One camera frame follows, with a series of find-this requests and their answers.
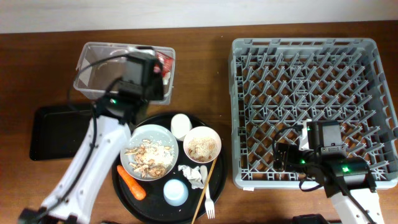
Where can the black rectangular tray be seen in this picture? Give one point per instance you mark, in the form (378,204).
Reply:
(58,131)

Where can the round black serving tray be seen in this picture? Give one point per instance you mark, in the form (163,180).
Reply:
(153,208)

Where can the small white napkin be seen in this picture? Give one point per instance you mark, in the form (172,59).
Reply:
(193,175)

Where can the large white napkin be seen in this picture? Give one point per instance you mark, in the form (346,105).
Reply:
(166,77)

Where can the wooden chopstick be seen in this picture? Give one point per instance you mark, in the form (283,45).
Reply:
(204,190)

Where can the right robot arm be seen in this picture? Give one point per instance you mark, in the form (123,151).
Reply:
(347,181)

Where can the grey plastic dishwasher rack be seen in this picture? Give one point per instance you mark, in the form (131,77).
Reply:
(277,83)

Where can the grey round plate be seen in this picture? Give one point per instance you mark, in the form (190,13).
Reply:
(155,133)

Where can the orange carrot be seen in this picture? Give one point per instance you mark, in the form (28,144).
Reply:
(135,188)

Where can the pink bowl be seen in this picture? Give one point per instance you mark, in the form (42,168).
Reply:
(202,144)

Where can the rice and mushroom leftovers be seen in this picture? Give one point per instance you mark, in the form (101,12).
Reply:
(150,159)

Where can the white plastic fork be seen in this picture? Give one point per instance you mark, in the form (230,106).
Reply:
(209,203)

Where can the red snack wrapper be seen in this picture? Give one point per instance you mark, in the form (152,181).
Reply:
(166,61)

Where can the light blue cup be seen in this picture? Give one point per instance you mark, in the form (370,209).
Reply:
(175,192)

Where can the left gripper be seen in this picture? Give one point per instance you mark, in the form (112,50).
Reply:
(137,85)

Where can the clear plastic waste bin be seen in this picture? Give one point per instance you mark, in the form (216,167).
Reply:
(93,81)

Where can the white plastic cup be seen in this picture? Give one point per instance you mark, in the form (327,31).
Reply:
(180,126)

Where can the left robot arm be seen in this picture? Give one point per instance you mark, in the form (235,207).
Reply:
(125,100)

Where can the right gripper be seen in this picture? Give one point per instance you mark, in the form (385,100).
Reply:
(291,151)

